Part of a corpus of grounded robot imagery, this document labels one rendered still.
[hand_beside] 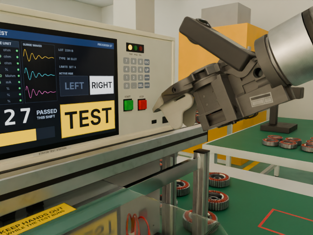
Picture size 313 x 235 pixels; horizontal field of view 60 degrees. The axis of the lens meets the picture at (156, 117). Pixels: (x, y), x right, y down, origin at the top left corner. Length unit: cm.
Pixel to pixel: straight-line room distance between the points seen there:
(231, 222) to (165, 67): 61
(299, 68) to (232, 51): 8
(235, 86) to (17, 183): 30
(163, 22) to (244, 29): 345
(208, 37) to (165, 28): 664
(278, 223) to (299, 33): 81
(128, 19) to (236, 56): 418
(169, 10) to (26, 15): 666
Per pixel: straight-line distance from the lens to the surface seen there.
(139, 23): 445
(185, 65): 434
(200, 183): 70
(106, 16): 860
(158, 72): 57
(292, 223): 108
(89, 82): 45
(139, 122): 54
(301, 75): 34
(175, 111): 41
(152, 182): 54
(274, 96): 35
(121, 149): 47
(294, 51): 33
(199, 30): 39
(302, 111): 561
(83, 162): 42
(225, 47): 37
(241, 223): 102
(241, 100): 37
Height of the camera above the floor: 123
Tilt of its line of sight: 8 degrees down
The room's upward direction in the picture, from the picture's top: straight up
